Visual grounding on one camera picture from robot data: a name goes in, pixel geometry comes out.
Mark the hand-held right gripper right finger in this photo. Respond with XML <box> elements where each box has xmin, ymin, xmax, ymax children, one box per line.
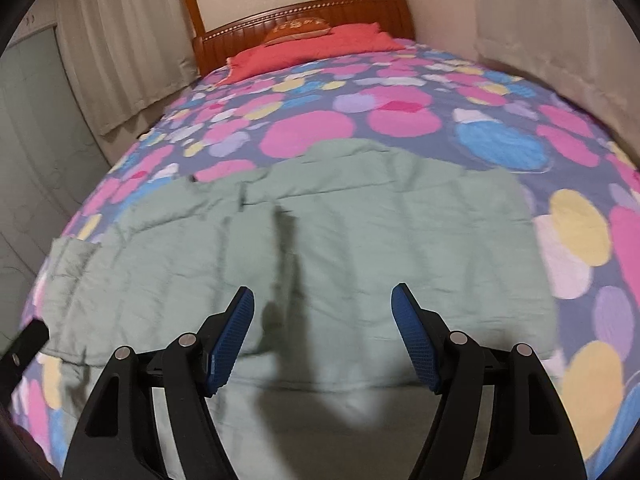
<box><xmin>391</xmin><ymin>283</ymin><xmax>603</xmax><ymax>480</ymax></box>

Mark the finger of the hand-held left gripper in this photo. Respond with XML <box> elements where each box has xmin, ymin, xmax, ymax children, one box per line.
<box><xmin>0</xmin><ymin>319</ymin><xmax>52</xmax><ymax>411</ymax></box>

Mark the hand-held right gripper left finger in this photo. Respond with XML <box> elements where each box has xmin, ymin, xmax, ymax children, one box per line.
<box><xmin>61</xmin><ymin>286</ymin><xmax>256</xmax><ymax>480</ymax></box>

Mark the light green quilted blanket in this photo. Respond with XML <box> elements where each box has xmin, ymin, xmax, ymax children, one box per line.
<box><xmin>42</xmin><ymin>139</ymin><xmax>558</xmax><ymax>480</ymax></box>

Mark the dotted colourful bed sheet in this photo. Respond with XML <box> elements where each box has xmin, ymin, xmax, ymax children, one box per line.
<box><xmin>10</xmin><ymin>40</ymin><xmax>640</xmax><ymax>480</ymax></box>

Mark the red pillow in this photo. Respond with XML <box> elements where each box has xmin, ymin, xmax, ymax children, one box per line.
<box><xmin>226</xmin><ymin>22</ymin><xmax>408</xmax><ymax>83</ymax></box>

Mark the wooden headboard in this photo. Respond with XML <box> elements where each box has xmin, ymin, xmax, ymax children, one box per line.
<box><xmin>192</xmin><ymin>0</ymin><xmax>416</xmax><ymax>77</ymax></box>

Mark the brown embroidered cushion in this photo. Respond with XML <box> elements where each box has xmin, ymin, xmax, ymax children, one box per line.
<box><xmin>262</xmin><ymin>16</ymin><xmax>333</xmax><ymax>47</ymax></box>

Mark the cream curtain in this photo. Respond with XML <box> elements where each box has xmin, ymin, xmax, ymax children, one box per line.
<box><xmin>55</xmin><ymin>0</ymin><xmax>201</xmax><ymax>136</ymax></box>
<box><xmin>470</xmin><ymin>0</ymin><xmax>640</xmax><ymax>126</ymax></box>

